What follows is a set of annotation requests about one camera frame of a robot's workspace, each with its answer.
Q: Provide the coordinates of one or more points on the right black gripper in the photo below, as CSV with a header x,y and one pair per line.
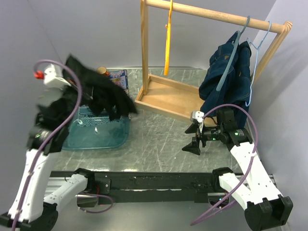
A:
x,y
193,146

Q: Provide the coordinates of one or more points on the denim garment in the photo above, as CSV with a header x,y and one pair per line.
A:
x,y
217,64

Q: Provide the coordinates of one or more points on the blue denim skirt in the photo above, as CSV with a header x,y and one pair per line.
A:
x,y
240,91

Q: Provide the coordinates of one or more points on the black garment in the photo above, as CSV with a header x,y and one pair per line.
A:
x,y
96,91

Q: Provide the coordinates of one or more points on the grey-blue plastic hanger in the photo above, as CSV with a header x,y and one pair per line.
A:
x,y
235,45

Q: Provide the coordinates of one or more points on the light blue wire hanger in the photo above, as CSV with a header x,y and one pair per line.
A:
x,y
257,48

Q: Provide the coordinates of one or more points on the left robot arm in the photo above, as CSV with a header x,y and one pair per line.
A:
x,y
32,210

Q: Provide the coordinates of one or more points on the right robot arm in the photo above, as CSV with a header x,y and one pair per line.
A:
x,y
264,205

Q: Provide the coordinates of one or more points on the yellow plastic hanger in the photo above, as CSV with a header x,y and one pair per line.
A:
x,y
168,40

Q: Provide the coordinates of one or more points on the wooden clothes rack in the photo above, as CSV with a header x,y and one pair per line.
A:
x,y
175,97

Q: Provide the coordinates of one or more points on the patterned blue placemat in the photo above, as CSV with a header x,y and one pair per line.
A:
x,y
122,106

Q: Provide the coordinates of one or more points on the orange cup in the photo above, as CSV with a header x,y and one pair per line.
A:
x,y
103,70

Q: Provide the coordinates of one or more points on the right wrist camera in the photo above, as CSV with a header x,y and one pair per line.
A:
x,y
197,118

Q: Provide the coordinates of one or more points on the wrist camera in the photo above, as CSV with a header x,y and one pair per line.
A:
x,y
52,77
197,118

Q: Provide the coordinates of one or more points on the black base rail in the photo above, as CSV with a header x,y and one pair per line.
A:
x,y
137,187

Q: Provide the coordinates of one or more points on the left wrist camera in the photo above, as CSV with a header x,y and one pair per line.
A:
x,y
52,77

